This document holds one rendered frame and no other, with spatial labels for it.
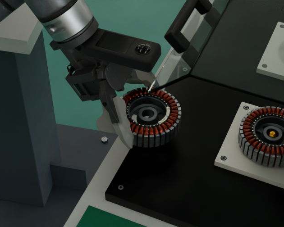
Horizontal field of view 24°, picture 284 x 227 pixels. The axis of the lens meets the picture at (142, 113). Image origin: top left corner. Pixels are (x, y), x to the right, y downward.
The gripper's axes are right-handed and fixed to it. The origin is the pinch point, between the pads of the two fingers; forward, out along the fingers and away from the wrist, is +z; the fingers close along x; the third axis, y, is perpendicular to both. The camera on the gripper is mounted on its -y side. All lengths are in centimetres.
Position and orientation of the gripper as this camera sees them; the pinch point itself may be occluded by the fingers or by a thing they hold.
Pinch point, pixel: (149, 119)
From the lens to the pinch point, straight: 110.9
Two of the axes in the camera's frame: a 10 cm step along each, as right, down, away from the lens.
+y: -7.6, 1.3, 6.3
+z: 5.1, 7.2, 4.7
